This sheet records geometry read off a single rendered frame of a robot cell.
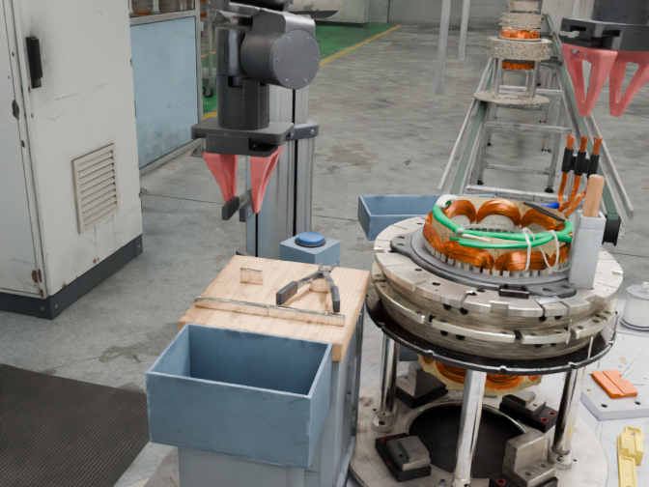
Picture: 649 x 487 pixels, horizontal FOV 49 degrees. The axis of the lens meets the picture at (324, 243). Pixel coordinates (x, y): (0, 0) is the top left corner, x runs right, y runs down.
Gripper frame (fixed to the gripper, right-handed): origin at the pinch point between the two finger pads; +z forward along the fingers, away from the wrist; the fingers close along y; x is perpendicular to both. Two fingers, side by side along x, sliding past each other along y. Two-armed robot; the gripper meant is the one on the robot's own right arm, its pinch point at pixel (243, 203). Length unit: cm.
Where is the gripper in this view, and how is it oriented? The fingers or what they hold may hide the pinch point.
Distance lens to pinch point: 82.3
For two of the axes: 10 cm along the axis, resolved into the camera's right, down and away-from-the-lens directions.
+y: 9.8, 1.0, -1.7
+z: -0.3, 9.3, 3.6
